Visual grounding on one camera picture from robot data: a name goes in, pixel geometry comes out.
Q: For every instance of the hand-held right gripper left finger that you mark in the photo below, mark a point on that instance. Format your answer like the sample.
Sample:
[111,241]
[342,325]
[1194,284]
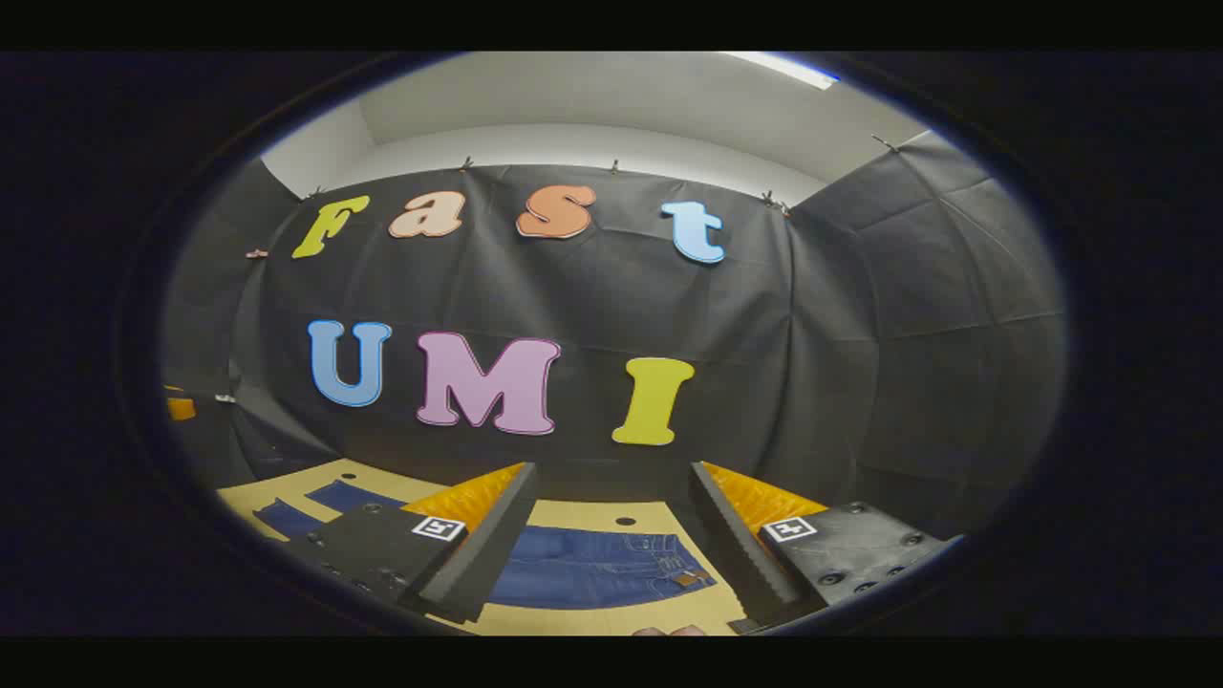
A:
[492,554]

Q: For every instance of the long ceiling light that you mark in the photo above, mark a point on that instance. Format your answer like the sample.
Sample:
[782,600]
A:
[788,69]

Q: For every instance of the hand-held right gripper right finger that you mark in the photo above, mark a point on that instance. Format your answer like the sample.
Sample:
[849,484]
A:
[740,559]

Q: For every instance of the blue denim jeans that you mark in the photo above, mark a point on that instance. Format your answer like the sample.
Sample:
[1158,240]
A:
[592,573]

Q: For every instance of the black backdrop cloth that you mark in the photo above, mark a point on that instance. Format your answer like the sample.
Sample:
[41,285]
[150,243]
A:
[573,287]

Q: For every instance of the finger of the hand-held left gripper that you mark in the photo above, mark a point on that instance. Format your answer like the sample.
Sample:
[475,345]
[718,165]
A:
[180,407]

